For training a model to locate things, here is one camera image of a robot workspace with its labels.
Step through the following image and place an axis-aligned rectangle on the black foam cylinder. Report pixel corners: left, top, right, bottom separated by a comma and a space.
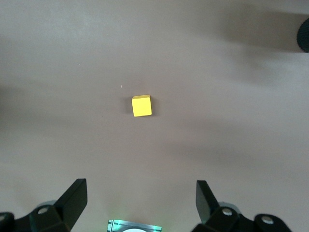
296, 18, 309, 53

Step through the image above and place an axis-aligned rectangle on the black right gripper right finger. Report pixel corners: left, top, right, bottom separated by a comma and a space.
192, 180, 293, 232

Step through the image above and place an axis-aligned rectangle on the yellow block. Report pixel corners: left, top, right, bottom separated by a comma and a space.
131, 94, 153, 118

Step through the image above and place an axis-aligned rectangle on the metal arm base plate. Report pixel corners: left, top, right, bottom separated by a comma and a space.
107, 219, 163, 232

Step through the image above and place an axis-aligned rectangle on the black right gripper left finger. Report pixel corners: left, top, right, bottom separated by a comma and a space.
0, 178, 87, 232

